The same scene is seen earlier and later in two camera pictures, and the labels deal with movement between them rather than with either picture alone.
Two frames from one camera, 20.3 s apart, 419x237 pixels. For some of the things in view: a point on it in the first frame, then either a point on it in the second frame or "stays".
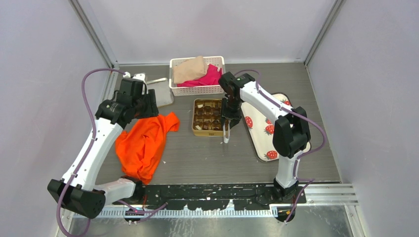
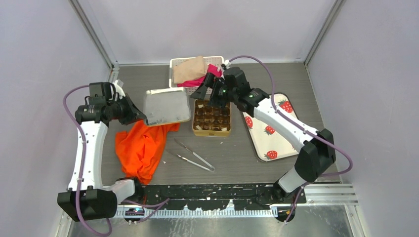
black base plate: (216, 196) stays
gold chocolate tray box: (207, 117) stays
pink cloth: (212, 77) stays
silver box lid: (164, 96) → (166, 106)
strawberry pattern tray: (259, 126) stays
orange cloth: (140, 144) stays
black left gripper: (152, 109) → (134, 114)
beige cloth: (189, 69) stays
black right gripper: (234, 117) → (212, 83)
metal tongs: (226, 139) → (194, 163)
